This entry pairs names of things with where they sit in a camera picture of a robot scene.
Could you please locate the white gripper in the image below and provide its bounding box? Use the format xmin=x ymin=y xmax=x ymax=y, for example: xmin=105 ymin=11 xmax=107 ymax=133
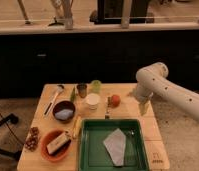
xmin=133 ymin=84 xmax=153 ymax=116

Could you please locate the red orange apple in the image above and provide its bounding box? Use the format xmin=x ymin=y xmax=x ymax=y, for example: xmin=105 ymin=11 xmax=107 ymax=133
xmin=111 ymin=95 xmax=121 ymax=107

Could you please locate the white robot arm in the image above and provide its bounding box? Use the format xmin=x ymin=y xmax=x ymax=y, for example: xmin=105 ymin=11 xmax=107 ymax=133
xmin=133 ymin=62 xmax=199 ymax=123

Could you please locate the green plastic tray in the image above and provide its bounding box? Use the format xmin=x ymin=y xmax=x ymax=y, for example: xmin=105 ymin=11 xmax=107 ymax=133
xmin=78 ymin=119 xmax=150 ymax=171

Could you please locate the metal fork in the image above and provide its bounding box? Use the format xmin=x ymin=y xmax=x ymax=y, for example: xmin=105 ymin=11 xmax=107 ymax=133
xmin=105 ymin=97 xmax=110 ymax=119

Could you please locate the grey folded cloth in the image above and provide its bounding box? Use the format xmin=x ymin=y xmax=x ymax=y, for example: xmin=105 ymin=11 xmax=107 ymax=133
xmin=103 ymin=128 xmax=126 ymax=166

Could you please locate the white cup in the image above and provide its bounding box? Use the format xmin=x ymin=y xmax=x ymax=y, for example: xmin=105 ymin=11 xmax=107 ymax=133
xmin=85 ymin=93 xmax=100 ymax=110

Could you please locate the green translucent cup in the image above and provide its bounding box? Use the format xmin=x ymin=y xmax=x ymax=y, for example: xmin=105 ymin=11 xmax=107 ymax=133
xmin=90 ymin=80 xmax=101 ymax=94

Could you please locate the small metal cup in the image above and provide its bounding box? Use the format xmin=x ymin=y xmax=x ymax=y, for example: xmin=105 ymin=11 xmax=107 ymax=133
xmin=77 ymin=83 xmax=87 ymax=98

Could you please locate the yellow banana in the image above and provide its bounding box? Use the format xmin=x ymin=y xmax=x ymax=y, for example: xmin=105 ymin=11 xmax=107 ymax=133
xmin=72 ymin=116 xmax=82 ymax=139

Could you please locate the green chili pepper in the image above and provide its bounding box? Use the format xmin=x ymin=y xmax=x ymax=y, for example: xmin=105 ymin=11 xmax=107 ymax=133
xmin=70 ymin=87 xmax=76 ymax=102

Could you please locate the dark purple bowl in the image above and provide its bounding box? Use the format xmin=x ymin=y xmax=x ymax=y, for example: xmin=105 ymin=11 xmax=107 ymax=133
xmin=53 ymin=101 xmax=76 ymax=123

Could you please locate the tan block sponge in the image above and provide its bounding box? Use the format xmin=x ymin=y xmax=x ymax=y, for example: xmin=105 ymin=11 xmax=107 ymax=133
xmin=46 ymin=132 xmax=71 ymax=155

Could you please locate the orange bowl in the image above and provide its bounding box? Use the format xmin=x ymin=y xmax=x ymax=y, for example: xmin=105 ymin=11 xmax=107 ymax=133
xmin=41 ymin=130 xmax=71 ymax=162

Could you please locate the brown nut cluster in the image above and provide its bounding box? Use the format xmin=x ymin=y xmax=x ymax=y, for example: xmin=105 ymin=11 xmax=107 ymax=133
xmin=25 ymin=127 xmax=39 ymax=151

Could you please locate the black stand base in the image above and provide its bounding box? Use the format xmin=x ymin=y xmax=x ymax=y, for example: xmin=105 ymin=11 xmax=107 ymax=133
xmin=0 ymin=112 xmax=23 ymax=161

